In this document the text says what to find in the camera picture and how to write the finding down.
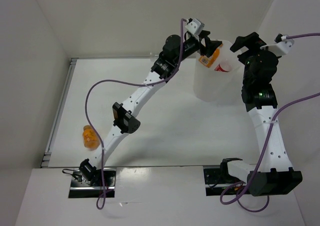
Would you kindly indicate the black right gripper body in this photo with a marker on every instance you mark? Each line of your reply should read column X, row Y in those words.
column 253, row 42

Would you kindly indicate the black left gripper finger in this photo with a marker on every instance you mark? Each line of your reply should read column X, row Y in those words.
column 204, row 48
column 213, row 45

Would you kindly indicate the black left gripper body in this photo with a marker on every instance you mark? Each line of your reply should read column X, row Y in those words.
column 191, row 46

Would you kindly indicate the orange juice bottle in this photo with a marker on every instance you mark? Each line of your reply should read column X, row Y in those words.
column 90, row 138
column 208, row 61

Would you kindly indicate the translucent white plastic bin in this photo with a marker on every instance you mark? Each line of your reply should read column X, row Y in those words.
column 209, row 84

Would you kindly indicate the clear blue-label water bottle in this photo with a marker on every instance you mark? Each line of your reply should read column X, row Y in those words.
column 153, row 56

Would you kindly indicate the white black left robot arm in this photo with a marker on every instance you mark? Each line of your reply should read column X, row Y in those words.
column 176, row 49

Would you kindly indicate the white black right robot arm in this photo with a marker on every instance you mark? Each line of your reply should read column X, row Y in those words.
column 274, row 173

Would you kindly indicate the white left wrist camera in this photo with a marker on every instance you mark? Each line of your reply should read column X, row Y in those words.
column 194, row 26

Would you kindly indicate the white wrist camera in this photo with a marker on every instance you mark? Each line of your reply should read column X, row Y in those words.
column 194, row 26
column 282, row 45

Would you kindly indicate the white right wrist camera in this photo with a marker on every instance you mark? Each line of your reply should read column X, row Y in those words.
column 282, row 45

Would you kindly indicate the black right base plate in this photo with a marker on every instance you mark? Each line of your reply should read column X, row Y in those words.
column 215, row 182

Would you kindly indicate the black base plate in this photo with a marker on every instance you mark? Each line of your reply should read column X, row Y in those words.
column 80, row 188
column 215, row 182

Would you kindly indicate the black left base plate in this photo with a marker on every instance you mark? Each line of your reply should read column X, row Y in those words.
column 80, row 188

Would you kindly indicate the aluminium table edge rail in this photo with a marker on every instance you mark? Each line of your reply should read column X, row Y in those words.
column 53, row 133

